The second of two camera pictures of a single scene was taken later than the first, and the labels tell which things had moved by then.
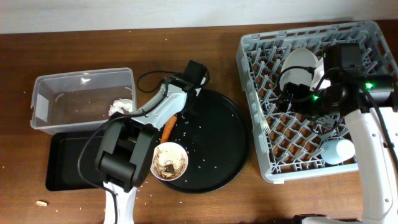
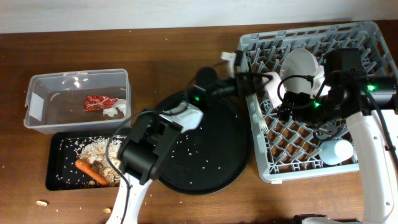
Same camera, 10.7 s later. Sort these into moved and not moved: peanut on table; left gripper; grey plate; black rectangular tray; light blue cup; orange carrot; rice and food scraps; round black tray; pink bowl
Moved: pink bowl; rice and food scraps; left gripper; orange carrot
Not moved: peanut on table; black rectangular tray; grey plate; round black tray; light blue cup
